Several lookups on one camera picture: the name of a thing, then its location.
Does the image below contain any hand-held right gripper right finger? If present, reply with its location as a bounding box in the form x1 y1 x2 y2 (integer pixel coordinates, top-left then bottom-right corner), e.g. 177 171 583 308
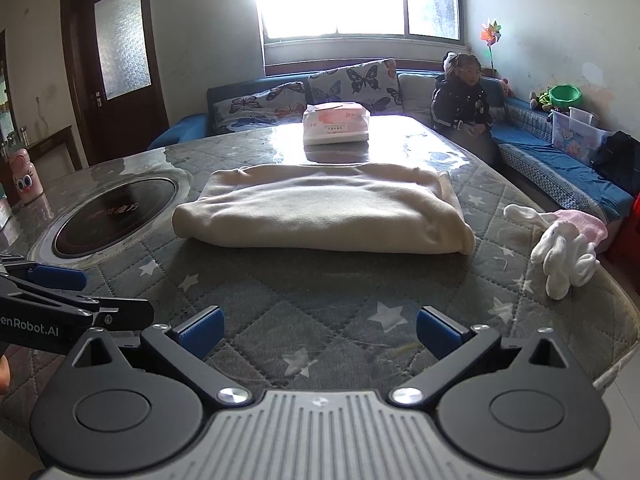
392 306 581 406

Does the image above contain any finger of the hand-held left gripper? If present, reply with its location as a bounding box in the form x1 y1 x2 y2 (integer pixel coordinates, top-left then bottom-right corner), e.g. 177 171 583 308
0 274 156 332
0 255 89 293

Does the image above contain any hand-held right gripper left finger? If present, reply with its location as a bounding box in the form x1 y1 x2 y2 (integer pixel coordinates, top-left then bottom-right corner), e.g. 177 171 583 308
65 306 251 407

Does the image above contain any cream long-sleeved shirt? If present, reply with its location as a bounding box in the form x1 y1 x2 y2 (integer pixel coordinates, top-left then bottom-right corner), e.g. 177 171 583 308
171 162 476 257

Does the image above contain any round black induction cooktop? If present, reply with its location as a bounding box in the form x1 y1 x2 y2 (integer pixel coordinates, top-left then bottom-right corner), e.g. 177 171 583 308
31 169 195 262

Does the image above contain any pink cartoon water bottle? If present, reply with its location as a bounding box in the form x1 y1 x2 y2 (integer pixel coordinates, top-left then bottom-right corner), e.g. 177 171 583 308
8 148 46 206

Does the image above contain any dark wooden sideboard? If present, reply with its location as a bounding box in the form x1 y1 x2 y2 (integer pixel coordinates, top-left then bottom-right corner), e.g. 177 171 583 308
0 126 84 211

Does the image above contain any pink knitted hat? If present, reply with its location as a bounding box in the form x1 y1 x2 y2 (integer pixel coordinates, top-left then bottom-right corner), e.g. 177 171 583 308
550 209 609 247

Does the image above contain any blue sofa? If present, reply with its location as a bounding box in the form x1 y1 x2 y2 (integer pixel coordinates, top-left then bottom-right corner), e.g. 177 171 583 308
154 59 637 226

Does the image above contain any dark wooden glazed door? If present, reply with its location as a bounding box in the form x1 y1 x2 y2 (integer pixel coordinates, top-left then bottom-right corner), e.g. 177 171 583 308
60 0 171 155

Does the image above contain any butterfly print cushion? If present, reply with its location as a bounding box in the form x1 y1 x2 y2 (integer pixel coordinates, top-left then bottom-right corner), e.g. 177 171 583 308
307 58 404 117
212 82 307 136

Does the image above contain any pink tissue pack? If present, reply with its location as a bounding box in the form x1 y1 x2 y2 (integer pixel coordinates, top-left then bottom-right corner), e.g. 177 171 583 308
302 102 371 147

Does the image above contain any plain grey cushion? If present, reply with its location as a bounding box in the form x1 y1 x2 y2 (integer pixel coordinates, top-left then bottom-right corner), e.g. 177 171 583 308
397 72 442 117

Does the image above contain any clear plastic storage box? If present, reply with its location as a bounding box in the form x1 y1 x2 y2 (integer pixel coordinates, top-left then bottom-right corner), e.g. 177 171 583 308
549 106 615 165

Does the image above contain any black bag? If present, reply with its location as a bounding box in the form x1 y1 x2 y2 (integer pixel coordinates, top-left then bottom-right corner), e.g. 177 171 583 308
591 130 640 195

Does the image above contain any green plastic basin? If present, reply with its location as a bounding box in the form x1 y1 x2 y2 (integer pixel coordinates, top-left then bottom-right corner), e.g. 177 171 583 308
547 84 584 109

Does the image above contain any colourful pinwheel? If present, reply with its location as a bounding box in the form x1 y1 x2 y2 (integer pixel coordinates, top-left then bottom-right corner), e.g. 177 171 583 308
480 18 504 79

